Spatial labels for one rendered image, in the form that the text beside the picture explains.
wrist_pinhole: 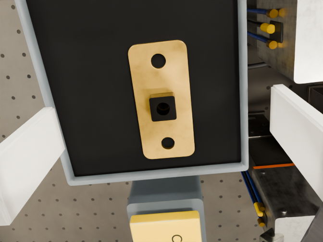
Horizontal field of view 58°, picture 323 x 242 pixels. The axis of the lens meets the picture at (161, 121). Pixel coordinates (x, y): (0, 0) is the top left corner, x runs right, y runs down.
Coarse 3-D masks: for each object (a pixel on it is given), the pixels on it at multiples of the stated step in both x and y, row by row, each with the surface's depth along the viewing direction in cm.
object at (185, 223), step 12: (132, 216) 25; (144, 216) 25; (156, 216) 25; (168, 216) 25; (180, 216) 25; (192, 216) 24; (132, 228) 25; (144, 228) 25; (156, 228) 25; (168, 228) 25; (180, 228) 25; (192, 228) 25; (144, 240) 25; (156, 240) 25; (168, 240) 25; (180, 240) 25; (192, 240) 25
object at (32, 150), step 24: (48, 120) 17; (0, 144) 13; (24, 144) 14; (48, 144) 16; (0, 168) 12; (24, 168) 14; (48, 168) 16; (0, 192) 12; (24, 192) 14; (0, 216) 12
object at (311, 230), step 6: (318, 210) 7; (318, 216) 7; (312, 222) 7; (318, 222) 7; (312, 228) 7; (318, 228) 7; (306, 234) 7; (312, 234) 7; (318, 234) 7; (306, 240) 7; (312, 240) 7; (318, 240) 7
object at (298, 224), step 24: (264, 120) 64; (264, 144) 55; (264, 168) 47; (288, 168) 46; (264, 192) 41; (288, 192) 40; (312, 192) 40; (264, 216) 41; (288, 216) 36; (312, 216) 36; (288, 240) 37
